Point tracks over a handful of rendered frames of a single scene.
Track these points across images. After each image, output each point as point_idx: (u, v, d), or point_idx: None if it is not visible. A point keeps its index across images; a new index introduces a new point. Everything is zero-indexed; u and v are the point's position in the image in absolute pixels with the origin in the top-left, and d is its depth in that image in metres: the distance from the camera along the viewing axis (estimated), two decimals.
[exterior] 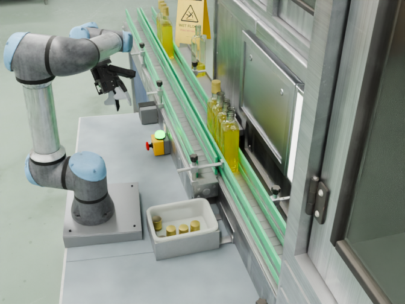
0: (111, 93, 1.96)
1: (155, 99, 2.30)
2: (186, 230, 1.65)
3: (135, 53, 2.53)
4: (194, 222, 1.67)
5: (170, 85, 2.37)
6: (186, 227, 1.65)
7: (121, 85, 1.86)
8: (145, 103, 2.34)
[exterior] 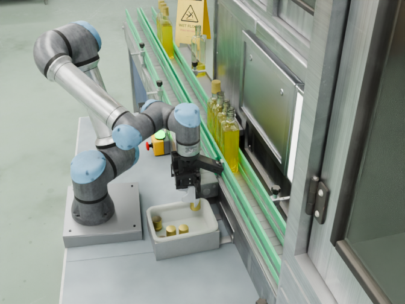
0: None
1: (155, 99, 2.30)
2: (186, 230, 1.65)
3: (135, 53, 2.53)
4: None
5: (170, 85, 2.37)
6: (186, 227, 1.65)
7: (197, 192, 1.53)
8: (145, 103, 2.34)
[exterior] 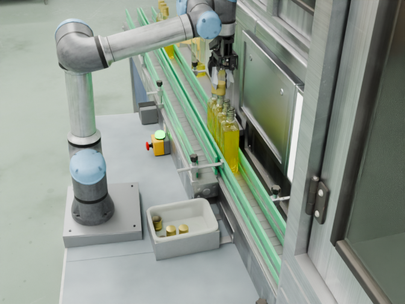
0: (211, 71, 1.69)
1: (155, 99, 2.30)
2: (186, 230, 1.65)
3: None
4: (220, 82, 1.74)
5: (170, 85, 2.37)
6: (186, 227, 1.65)
7: None
8: (145, 103, 2.34)
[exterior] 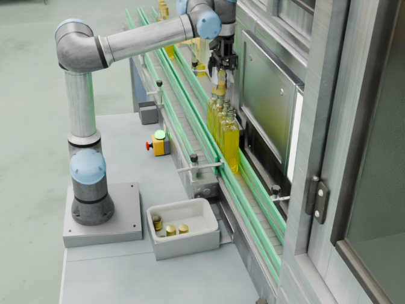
0: (211, 71, 1.69)
1: (155, 99, 2.30)
2: (186, 230, 1.65)
3: None
4: (220, 82, 1.74)
5: (170, 85, 2.37)
6: (186, 227, 1.65)
7: None
8: (145, 103, 2.34)
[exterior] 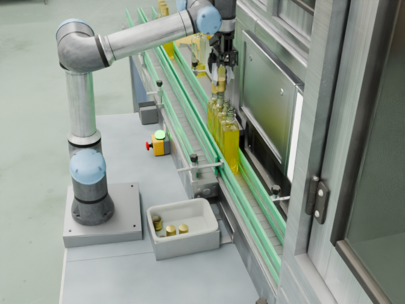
0: (211, 67, 1.69)
1: (155, 99, 2.30)
2: (186, 230, 1.65)
3: (135, 53, 2.53)
4: (220, 79, 1.73)
5: (170, 85, 2.37)
6: (186, 227, 1.65)
7: None
8: (145, 103, 2.34)
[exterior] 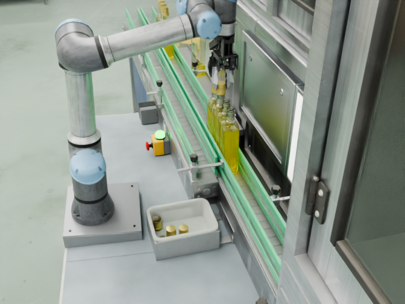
0: (211, 71, 1.69)
1: (155, 99, 2.30)
2: (186, 230, 1.65)
3: None
4: (220, 82, 1.74)
5: (170, 85, 2.37)
6: (186, 227, 1.65)
7: None
8: (145, 103, 2.34)
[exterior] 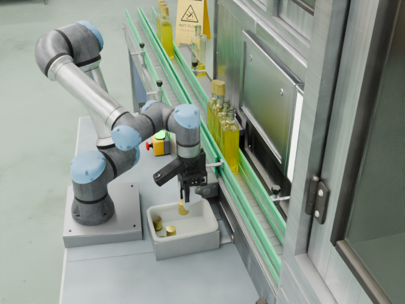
0: (189, 195, 1.53)
1: (155, 99, 2.30)
2: None
3: (135, 53, 2.53)
4: (219, 82, 1.74)
5: (170, 85, 2.37)
6: None
7: None
8: (145, 103, 2.34)
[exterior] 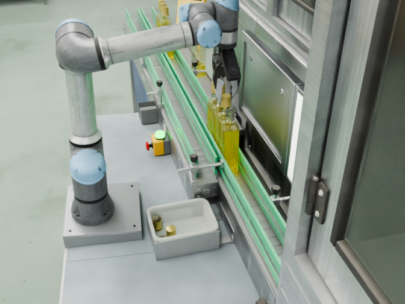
0: None
1: (155, 99, 2.30)
2: (230, 95, 1.72)
3: None
4: None
5: (170, 85, 2.37)
6: (226, 93, 1.72)
7: (213, 80, 1.67)
8: (145, 103, 2.34)
